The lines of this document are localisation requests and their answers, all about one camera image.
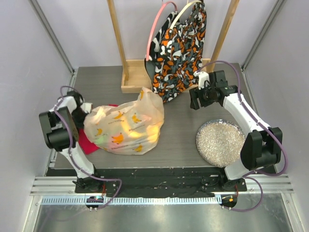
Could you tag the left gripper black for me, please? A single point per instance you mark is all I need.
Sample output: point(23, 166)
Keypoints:
point(80, 125)

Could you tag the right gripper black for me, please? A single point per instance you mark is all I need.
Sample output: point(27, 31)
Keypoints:
point(194, 98)

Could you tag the banana print plastic bag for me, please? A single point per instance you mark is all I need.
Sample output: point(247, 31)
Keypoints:
point(132, 128)

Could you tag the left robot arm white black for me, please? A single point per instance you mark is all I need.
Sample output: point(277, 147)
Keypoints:
point(60, 131)

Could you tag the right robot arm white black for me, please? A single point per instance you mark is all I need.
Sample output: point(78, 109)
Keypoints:
point(262, 145)

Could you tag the red cloth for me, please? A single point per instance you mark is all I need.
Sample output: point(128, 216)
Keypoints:
point(87, 146)

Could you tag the speckled silver plate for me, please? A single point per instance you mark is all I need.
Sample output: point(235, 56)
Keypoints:
point(219, 142)

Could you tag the orange camouflage garment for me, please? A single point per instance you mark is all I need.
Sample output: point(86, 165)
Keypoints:
point(180, 54)

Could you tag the wooden clothes rack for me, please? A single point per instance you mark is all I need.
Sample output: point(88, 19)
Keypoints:
point(134, 75)

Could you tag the pink clothes hanger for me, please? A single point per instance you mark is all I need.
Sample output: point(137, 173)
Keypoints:
point(164, 4)

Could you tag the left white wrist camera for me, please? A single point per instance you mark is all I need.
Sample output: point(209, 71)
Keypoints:
point(86, 107)

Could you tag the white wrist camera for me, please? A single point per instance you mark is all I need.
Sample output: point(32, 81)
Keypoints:
point(203, 79)
point(86, 107)

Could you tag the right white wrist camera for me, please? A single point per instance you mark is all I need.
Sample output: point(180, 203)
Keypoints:
point(203, 79)

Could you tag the white cable duct strip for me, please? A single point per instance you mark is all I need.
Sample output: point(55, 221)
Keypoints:
point(97, 200)

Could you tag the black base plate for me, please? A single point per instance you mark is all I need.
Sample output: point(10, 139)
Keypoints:
point(186, 182)

